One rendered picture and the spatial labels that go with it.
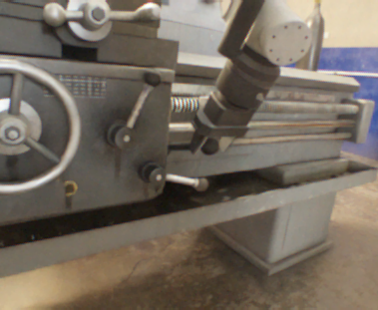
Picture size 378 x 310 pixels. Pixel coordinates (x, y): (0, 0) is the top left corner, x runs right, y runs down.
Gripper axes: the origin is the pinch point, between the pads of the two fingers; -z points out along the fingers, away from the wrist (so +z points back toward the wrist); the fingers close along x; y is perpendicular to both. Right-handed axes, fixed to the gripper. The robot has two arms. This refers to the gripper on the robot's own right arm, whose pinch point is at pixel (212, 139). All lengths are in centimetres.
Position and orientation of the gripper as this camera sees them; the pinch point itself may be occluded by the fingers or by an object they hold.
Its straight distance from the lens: 59.0
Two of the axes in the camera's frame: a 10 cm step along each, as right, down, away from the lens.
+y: 4.4, 7.1, -5.5
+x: -8.3, 0.7, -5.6
